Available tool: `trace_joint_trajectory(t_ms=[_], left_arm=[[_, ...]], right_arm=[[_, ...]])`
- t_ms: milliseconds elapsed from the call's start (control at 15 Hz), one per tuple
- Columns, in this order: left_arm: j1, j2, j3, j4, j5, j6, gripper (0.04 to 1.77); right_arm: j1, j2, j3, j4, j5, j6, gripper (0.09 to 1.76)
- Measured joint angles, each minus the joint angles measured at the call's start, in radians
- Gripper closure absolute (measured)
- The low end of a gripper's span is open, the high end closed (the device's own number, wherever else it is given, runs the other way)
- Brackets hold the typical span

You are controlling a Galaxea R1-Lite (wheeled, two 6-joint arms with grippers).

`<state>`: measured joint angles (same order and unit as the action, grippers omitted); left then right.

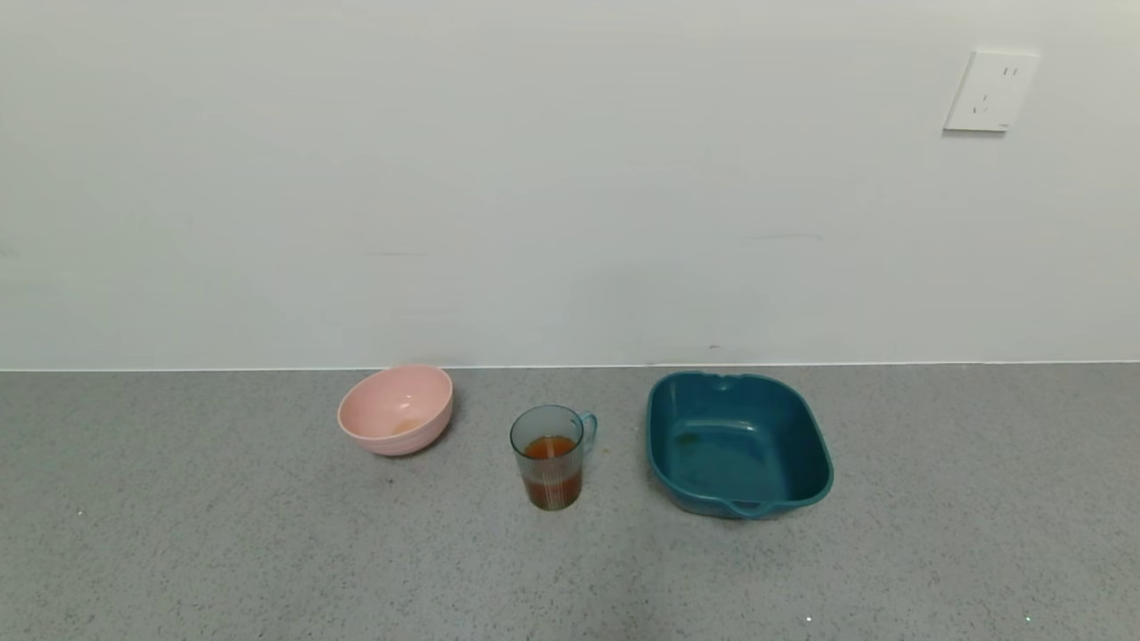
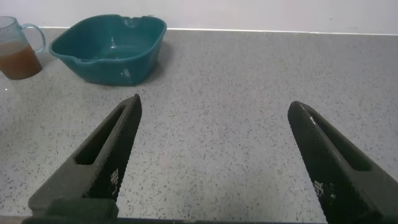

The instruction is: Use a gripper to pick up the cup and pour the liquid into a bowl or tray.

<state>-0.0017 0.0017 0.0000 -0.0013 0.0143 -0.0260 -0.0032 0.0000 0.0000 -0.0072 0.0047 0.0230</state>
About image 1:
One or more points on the clear teal ribbed cup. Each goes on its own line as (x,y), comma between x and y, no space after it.
(552,481)

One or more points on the reddish brown liquid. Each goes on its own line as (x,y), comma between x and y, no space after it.
(552,485)

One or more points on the pink plastic bowl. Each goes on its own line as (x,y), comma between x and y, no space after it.
(392,409)

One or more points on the teal plastic basin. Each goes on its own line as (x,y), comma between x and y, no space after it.
(739,445)

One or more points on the white wall power outlet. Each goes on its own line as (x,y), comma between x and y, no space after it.
(990,91)

